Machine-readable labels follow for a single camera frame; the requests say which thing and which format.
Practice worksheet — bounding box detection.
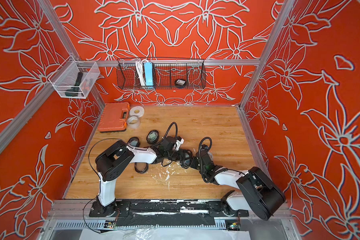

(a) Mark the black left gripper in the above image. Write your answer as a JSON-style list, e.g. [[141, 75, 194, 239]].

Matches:
[[164, 150, 193, 163]]

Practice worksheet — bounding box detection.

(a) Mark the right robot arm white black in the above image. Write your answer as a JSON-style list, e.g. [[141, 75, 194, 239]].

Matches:
[[190, 149, 286, 221]]

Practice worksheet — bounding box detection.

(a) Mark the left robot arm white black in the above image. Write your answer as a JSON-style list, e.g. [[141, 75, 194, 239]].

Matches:
[[95, 137, 193, 207]]

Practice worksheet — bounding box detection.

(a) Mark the clear tape roll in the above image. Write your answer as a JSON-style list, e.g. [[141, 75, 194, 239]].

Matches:
[[127, 116, 141, 129]]

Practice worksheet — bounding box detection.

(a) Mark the white tape roll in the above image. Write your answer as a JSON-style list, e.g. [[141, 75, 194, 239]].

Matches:
[[129, 106, 145, 118]]

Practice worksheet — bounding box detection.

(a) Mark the orange plastic tool case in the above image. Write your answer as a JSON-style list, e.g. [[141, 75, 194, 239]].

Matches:
[[98, 102, 131, 133]]

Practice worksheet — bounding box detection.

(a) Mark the black charger in basket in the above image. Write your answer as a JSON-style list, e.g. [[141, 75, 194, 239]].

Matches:
[[175, 79, 187, 87]]

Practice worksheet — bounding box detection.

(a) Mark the light blue power bank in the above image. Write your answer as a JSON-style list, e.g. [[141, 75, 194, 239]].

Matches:
[[144, 62, 154, 87]]

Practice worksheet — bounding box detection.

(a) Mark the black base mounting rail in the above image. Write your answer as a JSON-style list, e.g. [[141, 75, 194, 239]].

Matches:
[[87, 200, 249, 229]]

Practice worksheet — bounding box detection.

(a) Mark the black wire wall basket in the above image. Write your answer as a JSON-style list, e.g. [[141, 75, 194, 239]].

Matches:
[[116, 58, 207, 90]]

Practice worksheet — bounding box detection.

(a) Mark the white cable in basket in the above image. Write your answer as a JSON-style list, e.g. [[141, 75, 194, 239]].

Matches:
[[135, 59, 147, 88]]

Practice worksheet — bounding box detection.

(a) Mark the clear acrylic wall box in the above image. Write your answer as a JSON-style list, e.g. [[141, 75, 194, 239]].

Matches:
[[49, 60, 100, 99]]

